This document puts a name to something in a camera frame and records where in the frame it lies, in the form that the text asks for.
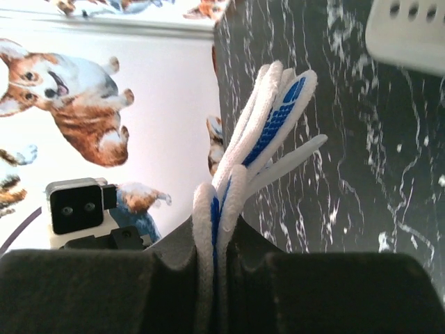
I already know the blue dotted glove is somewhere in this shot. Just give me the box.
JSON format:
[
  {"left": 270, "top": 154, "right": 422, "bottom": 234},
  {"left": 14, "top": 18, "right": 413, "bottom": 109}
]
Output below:
[{"left": 191, "top": 61, "right": 327, "bottom": 333}]

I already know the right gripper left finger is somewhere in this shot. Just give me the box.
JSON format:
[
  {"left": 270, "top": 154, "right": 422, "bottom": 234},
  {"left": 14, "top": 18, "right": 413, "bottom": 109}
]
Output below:
[{"left": 1, "top": 221, "right": 209, "bottom": 333}]

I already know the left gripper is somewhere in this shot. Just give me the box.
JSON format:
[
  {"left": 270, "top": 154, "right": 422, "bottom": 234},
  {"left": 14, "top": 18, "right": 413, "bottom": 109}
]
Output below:
[{"left": 58, "top": 226, "right": 152, "bottom": 251}]

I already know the white plastic storage basket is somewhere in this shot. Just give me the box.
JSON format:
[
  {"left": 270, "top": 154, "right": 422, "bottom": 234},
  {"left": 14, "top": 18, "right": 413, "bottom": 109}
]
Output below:
[{"left": 365, "top": 0, "right": 444, "bottom": 77}]

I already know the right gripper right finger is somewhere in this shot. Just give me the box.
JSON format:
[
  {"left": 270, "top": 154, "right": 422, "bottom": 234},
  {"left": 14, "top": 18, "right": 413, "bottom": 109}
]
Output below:
[{"left": 218, "top": 218, "right": 444, "bottom": 333}]

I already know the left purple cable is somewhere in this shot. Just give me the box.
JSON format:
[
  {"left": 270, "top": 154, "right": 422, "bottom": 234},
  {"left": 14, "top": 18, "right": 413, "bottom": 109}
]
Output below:
[{"left": 0, "top": 207, "right": 45, "bottom": 257}]

